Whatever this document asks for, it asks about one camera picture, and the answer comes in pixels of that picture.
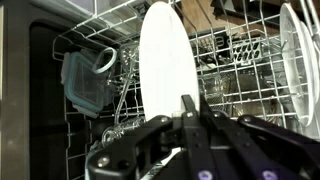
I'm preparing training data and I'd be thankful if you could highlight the wire dishwasher rack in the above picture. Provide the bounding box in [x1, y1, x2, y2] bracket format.
[51, 0, 320, 180]

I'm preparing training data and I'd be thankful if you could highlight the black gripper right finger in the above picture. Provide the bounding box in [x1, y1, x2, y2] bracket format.
[200, 97, 320, 180]

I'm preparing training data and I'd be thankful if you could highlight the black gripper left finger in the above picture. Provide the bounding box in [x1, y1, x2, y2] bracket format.
[88, 95, 215, 180]

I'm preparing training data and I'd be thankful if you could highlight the glass storage container lid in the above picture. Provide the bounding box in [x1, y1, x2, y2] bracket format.
[61, 47, 117, 118]

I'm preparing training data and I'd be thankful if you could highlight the white plate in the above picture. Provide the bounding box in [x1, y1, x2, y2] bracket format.
[280, 3, 319, 126]
[139, 1, 200, 120]

